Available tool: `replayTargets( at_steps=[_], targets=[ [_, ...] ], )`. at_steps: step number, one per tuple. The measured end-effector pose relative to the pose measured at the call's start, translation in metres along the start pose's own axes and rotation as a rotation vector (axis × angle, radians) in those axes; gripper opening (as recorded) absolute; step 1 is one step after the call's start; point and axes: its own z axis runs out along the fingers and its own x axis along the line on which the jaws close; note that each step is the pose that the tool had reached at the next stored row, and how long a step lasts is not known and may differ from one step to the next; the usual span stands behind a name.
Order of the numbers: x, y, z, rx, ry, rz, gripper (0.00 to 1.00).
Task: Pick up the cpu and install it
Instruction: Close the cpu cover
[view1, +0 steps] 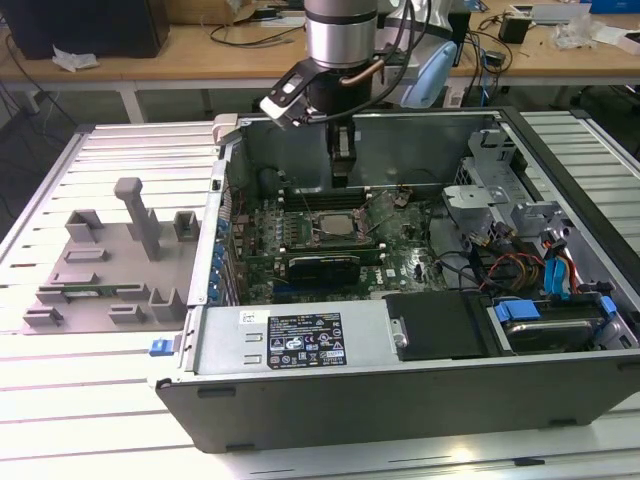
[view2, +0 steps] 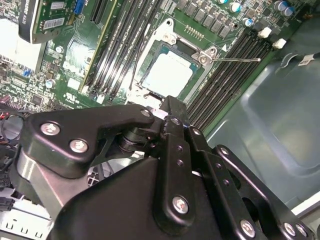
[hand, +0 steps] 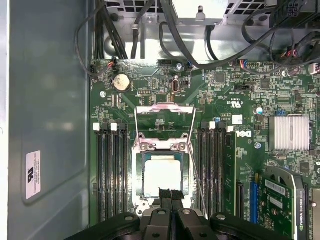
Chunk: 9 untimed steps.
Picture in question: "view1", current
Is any metal socket cover frame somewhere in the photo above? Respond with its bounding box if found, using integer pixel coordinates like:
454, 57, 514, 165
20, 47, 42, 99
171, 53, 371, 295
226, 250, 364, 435
359, 191, 397, 235

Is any thin wire locking lever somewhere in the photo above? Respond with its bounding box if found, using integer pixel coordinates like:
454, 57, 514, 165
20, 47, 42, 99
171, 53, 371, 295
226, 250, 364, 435
298, 191, 318, 224

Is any silver CPU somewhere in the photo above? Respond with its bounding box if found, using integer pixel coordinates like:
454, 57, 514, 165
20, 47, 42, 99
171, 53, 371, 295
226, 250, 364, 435
318, 212, 360, 237

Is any CPU socket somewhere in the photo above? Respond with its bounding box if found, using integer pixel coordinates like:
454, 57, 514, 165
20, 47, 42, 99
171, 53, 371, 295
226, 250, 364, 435
308, 207, 370, 242

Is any black RAM slot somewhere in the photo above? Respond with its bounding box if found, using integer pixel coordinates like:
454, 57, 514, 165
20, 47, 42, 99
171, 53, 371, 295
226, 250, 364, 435
249, 249, 389, 266
279, 240, 384, 254
280, 187, 374, 200
282, 197, 374, 211

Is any grey case release latch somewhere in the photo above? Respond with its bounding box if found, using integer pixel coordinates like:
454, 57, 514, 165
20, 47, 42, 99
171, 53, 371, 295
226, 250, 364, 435
212, 113, 241, 147

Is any tall black box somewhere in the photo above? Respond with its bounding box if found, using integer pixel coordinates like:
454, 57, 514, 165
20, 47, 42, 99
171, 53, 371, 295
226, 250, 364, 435
452, 9, 474, 69

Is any brown cardboard box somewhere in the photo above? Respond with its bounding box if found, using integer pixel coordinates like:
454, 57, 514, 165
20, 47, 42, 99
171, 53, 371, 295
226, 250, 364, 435
169, 0, 306, 26

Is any wooden desk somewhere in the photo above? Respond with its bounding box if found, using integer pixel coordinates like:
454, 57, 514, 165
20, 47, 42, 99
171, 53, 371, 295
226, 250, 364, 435
0, 0, 640, 124

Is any silver metal drive cage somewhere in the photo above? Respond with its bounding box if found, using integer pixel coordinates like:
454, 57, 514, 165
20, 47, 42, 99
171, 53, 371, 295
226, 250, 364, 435
442, 127, 576, 251

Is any green motherboard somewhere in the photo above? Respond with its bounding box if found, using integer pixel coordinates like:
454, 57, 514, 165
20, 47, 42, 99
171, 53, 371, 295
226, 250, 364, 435
219, 187, 451, 304

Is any black graphics card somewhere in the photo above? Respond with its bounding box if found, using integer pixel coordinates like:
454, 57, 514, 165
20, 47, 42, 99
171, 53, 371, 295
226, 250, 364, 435
287, 254, 361, 289

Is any small black cube box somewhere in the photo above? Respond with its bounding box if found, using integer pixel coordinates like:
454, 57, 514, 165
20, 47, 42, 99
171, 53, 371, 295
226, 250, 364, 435
498, 13, 531, 44

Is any crumpled clear plastic bag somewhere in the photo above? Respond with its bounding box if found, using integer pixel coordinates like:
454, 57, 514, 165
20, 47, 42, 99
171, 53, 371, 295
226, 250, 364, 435
552, 14, 609, 51

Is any black computer tower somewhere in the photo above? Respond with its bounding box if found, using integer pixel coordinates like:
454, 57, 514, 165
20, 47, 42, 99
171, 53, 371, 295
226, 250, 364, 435
0, 0, 171, 60

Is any black drive bay cover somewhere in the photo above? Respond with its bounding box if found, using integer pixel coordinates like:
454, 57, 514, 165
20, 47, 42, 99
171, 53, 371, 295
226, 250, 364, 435
382, 291, 494, 362

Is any crumpled white paper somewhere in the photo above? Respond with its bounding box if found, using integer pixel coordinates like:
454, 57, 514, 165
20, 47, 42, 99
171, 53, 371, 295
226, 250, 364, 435
51, 44, 100, 73

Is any grey parts rack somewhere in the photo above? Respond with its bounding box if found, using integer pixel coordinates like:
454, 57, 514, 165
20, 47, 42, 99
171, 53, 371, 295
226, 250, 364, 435
19, 177, 204, 335

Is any grey power supply with label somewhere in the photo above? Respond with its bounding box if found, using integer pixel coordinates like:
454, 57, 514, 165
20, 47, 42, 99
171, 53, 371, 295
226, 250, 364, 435
192, 302, 401, 376

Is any blue box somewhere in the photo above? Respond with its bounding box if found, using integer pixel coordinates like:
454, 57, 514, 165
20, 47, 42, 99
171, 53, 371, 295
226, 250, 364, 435
589, 0, 640, 15

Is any flat white box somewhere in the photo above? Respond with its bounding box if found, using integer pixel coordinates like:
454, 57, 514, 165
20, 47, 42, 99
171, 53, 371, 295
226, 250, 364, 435
607, 24, 640, 54

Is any green RAM stick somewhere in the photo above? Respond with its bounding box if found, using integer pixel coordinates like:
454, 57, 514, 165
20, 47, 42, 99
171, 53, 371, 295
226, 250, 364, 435
64, 285, 141, 297

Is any hard disk in carrier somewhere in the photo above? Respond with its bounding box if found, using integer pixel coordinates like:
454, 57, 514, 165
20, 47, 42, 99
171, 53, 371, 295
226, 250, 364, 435
502, 319, 601, 354

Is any open dark PC case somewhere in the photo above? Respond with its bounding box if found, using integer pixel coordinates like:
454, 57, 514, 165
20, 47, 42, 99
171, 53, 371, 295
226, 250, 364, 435
147, 105, 640, 454

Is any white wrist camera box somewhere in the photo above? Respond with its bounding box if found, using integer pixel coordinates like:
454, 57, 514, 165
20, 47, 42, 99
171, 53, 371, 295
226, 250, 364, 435
258, 58, 321, 130

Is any red yellow wire bundle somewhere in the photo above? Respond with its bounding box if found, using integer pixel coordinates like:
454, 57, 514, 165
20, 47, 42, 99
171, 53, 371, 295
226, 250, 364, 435
479, 252, 546, 294

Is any blue carrier handle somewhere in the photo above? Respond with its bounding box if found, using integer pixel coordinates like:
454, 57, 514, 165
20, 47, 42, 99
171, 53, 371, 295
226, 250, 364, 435
492, 299, 542, 326

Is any blue flat data wire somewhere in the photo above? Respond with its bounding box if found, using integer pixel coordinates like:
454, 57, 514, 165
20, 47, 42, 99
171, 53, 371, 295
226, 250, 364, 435
542, 257, 574, 301

